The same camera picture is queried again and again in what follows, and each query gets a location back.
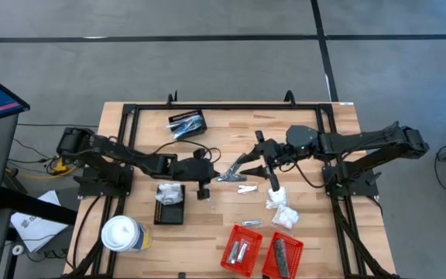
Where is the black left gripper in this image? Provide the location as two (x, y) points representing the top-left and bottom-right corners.
(176, 148), (222, 201)

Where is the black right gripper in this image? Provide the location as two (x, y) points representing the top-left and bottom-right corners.
(231, 129), (290, 193)

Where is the clear vanity kit bag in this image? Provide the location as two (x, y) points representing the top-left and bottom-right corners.
(265, 187), (289, 211)
(271, 204), (300, 230)
(156, 188), (185, 206)
(156, 181), (184, 197)

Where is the blue white toothbrush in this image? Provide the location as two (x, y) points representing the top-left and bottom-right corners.
(167, 114), (203, 129)
(170, 119), (204, 140)

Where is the black plastic slotted basket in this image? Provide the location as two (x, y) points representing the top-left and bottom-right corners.
(166, 108), (208, 141)
(152, 183), (187, 226)

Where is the small white packet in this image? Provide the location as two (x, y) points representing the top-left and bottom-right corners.
(236, 184), (259, 195)

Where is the clear plastic wrapper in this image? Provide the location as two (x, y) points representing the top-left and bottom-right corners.
(206, 193), (220, 212)

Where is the red plastic slotted basket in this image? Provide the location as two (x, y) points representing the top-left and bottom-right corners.
(261, 231), (305, 279)
(219, 223), (264, 278)

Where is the white-lidded wipes canister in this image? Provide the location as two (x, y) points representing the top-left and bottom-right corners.
(100, 214), (153, 254)

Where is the black power adapter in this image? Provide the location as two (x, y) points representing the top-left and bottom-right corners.
(54, 154), (77, 167)

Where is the black desk beam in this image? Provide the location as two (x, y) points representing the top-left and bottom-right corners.
(0, 187), (79, 226)

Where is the white paper sheet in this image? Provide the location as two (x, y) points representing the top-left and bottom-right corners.
(9, 189), (70, 253)

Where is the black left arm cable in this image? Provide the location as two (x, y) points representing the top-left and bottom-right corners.
(155, 138), (223, 164)

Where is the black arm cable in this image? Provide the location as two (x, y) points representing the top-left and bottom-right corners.
(279, 160), (327, 190)
(155, 138), (223, 164)

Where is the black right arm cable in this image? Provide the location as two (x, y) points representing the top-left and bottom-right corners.
(279, 160), (327, 190)

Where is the black aluminium table frame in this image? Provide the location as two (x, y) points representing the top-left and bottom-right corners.
(62, 101), (400, 279)

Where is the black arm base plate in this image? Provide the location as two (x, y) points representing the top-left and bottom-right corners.
(72, 165), (135, 198)
(322, 165), (383, 198)

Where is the yellow floor cable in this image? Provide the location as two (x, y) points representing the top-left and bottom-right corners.
(13, 154), (88, 180)

